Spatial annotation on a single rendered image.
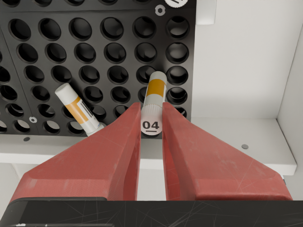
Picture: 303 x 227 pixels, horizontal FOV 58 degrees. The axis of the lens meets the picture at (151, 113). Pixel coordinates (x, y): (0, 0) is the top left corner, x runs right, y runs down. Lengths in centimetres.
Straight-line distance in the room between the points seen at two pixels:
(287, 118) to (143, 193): 29
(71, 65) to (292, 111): 17
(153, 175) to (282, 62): 26
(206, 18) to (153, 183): 30
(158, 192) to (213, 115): 23
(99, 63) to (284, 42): 14
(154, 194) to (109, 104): 30
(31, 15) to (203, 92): 15
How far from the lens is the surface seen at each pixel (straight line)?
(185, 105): 18
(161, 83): 15
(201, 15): 21
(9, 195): 44
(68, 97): 18
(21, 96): 20
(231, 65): 24
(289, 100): 25
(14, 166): 44
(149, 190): 46
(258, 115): 27
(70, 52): 17
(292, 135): 24
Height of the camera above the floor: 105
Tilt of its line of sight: 54 degrees down
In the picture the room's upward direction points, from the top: 170 degrees counter-clockwise
